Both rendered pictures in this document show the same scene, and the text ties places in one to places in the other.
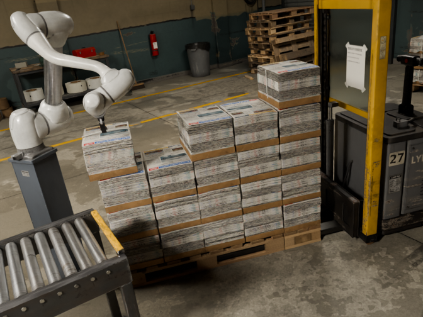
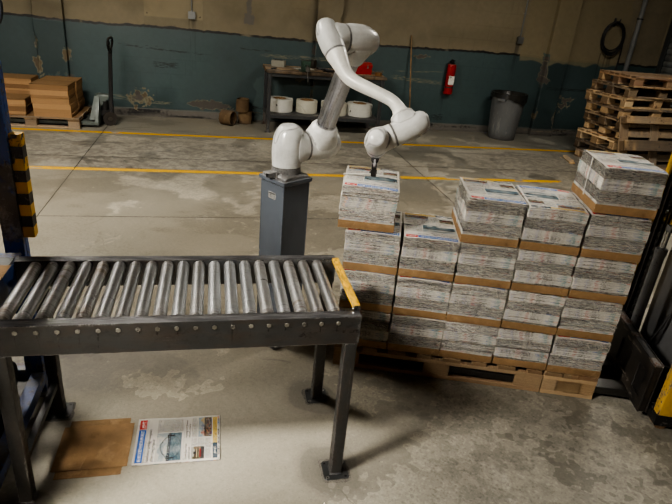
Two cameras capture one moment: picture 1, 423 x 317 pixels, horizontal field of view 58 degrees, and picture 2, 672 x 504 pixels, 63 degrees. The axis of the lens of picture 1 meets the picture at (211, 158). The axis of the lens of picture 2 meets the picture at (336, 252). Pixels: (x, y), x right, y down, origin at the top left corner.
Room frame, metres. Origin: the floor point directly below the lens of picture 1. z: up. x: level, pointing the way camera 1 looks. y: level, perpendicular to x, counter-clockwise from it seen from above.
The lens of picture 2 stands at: (-0.44, 0.05, 1.87)
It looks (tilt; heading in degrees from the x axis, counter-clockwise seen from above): 24 degrees down; 15
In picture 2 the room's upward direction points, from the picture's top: 6 degrees clockwise
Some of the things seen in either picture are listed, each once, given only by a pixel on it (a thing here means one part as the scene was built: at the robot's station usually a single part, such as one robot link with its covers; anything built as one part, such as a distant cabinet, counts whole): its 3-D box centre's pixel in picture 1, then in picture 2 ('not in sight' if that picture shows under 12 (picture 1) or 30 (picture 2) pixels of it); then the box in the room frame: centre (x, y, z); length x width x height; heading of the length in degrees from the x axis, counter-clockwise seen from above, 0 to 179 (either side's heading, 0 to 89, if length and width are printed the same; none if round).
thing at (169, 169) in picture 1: (195, 205); (444, 297); (2.38, 0.15, 0.42); 1.17 x 0.39 x 0.83; 101
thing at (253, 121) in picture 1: (247, 124); (544, 218); (2.47, -0.27, 0.95); 0.38 x 0.29 x 0.23; 10
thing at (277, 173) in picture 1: (196, 207); (443, 300); (2.38, 0.15, 0.40); 1.16 x 0.38 x 0.51; 101
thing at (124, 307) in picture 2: not in sight; (129, 291); (1.16, 1.29, 0.77); 0.47 x 0.05 x 0.05; 29
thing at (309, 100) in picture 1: (289, 158); (585, 280); (2.52, -0.56, 0.63); 0.38 x 0.29 x 0.97; 11
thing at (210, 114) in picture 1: (203, 114); (491, 190); (2.41, 0.02, 1.06); 0.37 x 0.29 x 0.01; 13
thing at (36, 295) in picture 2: not in sight; (37, 293); (1.00, 1.58, 0.77); 0.47 x 0.05 x 0.05; 29
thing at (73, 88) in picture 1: (64, 78); (322, 94); (7.91, 2.76, 0.55); 1.80 x 0.70 x 1.09; 119
